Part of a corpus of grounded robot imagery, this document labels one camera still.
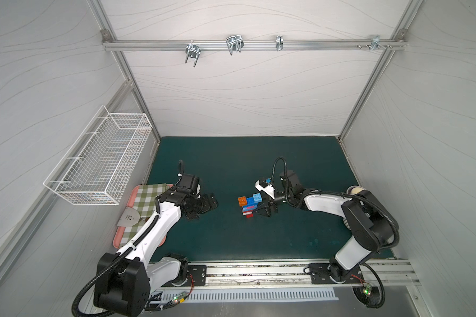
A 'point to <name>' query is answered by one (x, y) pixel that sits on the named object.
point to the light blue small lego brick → (257, 197)
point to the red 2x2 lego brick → (250, 215)
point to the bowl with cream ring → (354, 189)
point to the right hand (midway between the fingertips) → (253, 203)
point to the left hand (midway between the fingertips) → (210, 207)
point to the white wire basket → (96, 169)
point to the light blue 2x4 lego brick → (250, 207)
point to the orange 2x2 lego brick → (242, 201)
